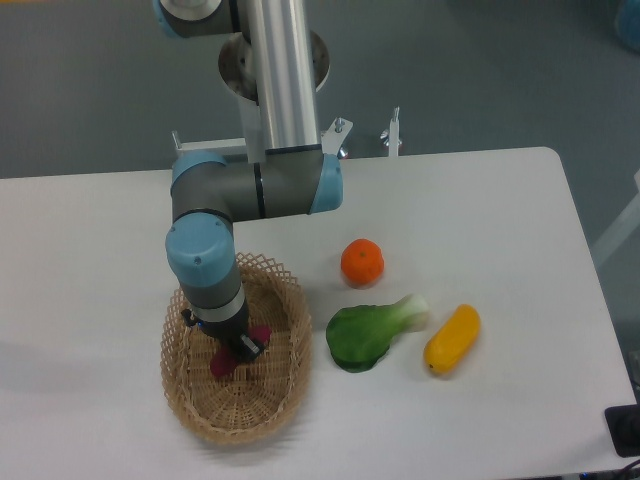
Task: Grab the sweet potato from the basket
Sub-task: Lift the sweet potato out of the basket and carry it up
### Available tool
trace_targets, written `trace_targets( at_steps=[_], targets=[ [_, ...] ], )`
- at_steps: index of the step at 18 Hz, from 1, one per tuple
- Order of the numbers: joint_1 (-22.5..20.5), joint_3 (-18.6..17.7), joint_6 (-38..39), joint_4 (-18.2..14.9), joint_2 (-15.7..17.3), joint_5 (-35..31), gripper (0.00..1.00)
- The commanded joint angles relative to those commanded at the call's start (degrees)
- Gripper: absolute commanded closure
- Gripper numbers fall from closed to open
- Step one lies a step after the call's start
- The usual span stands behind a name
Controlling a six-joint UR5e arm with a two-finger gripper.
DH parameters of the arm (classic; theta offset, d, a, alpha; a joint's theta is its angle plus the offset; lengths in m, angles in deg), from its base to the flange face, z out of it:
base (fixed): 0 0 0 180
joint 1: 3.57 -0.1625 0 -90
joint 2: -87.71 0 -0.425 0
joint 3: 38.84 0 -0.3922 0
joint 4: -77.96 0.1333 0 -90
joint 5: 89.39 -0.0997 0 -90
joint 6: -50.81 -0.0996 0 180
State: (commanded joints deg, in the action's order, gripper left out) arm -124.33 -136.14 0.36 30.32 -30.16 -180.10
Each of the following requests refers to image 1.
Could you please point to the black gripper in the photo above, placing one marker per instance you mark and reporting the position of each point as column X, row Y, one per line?
column 232, row 332

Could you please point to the purple sweet potato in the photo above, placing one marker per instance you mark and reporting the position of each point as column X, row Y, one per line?
column 223, row 364

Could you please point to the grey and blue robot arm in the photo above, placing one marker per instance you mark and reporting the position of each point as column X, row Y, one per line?
column 276, row 62

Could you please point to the woven wicker basket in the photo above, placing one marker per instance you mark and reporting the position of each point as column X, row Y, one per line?
column 258, row 398

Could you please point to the green bok choy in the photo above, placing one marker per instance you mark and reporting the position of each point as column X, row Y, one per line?
column 358, row 337

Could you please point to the orange tangerine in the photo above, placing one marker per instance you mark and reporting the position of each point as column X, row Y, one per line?
column 362, row 262

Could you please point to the yellow mango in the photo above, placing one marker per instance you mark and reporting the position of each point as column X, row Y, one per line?
column 455, row 338

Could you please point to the black device at table edge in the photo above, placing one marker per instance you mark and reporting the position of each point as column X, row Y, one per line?
column 623, row 425

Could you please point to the blue object top right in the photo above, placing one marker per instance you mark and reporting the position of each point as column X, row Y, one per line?
column 627, row 24

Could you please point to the white table leg frame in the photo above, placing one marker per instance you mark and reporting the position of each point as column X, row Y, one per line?
column 618, row 231

